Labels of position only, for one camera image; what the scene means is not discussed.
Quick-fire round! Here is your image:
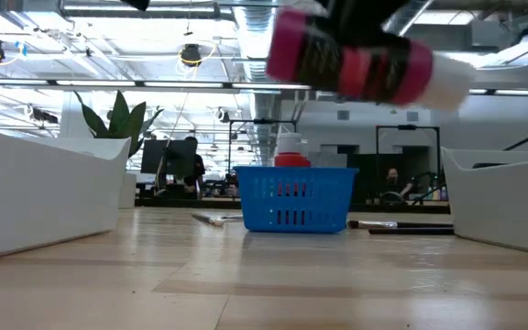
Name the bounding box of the orange paint bottle white cap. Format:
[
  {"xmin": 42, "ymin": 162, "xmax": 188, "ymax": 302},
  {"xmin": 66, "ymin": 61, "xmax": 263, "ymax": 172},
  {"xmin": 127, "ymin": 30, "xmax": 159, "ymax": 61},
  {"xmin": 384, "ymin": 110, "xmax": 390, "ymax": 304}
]
[{"xmin": 273, "ymin": 132, "xmax": 313, "ymax": 169}]

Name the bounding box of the silver-ferrule paint brush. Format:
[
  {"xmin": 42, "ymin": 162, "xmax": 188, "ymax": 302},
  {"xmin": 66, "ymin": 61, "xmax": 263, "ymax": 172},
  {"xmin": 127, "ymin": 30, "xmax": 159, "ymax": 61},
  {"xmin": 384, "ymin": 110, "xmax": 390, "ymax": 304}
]
[
  {"xmin": 346, "ymin": 219, "xmax": 455, "ymax": 229},
  {"xmin": 192, "ymin": 212, "xmax": 226, "ymax": 227}
]

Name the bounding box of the long ceiling light strip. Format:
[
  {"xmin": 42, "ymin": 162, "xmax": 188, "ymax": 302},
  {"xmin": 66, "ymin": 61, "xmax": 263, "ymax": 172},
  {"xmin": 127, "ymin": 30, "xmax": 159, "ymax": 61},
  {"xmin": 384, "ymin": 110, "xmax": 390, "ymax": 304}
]
[{"xmin": 0, "ymin": 77, "xmax": 528, "ymax": 97}]

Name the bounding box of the green potted plant white pot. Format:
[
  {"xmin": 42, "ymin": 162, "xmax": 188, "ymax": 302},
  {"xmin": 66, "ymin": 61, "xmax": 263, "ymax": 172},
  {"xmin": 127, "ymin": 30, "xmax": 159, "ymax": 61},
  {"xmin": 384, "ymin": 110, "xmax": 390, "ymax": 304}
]
[{"xmin": 73, "ymin": 90, "xmax": 165, "ymax": 210}]

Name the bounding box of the black computer monitor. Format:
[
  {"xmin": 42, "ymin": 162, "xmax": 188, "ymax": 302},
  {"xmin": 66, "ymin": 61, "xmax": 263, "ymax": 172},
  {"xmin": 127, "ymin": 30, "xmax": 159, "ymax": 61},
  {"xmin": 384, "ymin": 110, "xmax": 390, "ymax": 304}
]
[{"xmin": 140, "ymin": 138, "xmax": 198, "ymax": 178}]

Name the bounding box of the person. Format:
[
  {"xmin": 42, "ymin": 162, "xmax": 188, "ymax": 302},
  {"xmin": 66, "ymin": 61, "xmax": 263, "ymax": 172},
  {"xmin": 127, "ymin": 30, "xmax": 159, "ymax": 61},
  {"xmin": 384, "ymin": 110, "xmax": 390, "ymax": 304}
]
[
  {"xmin": 379, "ymin": 167, "xmax": 420, "ymax": 204},
  {"xmin": 181, "ymin": 135, "xmax": 207, "ymax": 193}
]

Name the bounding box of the blue plastic slotted basket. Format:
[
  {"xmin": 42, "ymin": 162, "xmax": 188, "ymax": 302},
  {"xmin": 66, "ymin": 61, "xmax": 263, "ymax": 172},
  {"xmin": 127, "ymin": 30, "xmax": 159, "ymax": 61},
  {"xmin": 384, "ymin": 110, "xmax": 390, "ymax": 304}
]
[{"xmin": 234, "ymin": 165, "xmax": 360, "ymax": 235}]

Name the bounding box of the white plastic tray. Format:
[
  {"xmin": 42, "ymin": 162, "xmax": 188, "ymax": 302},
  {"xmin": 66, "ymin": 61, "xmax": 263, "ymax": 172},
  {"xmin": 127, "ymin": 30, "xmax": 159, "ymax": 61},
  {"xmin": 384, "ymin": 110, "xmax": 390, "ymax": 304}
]
[{"xmin": 0, "ymin": 101, "xmax": 132, "ymax": 264}]

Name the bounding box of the pale grey plastic tray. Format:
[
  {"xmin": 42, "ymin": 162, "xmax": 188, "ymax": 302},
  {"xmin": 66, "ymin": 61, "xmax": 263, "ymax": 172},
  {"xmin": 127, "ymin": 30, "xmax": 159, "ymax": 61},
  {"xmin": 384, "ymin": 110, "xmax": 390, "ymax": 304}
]
[{"xmin": 441, "ymin": 146, "xmax": 528, "ymax": 258}]

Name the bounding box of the silver ventilation duct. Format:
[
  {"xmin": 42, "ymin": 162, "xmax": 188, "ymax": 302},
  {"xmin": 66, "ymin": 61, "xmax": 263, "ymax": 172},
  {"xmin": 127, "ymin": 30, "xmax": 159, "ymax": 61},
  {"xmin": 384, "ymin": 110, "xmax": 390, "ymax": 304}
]
[
  {"xmin": 232, "ymin": 0, "xmax": 284, "ymax": 167},
  {"xmin": 385, "ymin": 0, "xmax": 435, "ymax": 38}
]

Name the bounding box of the black metal frame stand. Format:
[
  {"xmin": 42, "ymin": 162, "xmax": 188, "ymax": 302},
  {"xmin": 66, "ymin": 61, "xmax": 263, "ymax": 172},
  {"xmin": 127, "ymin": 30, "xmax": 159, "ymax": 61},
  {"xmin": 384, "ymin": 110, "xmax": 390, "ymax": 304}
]
[{"xmin": 375, "ymin": 124, "xmax": 442, "ymax": 184}]

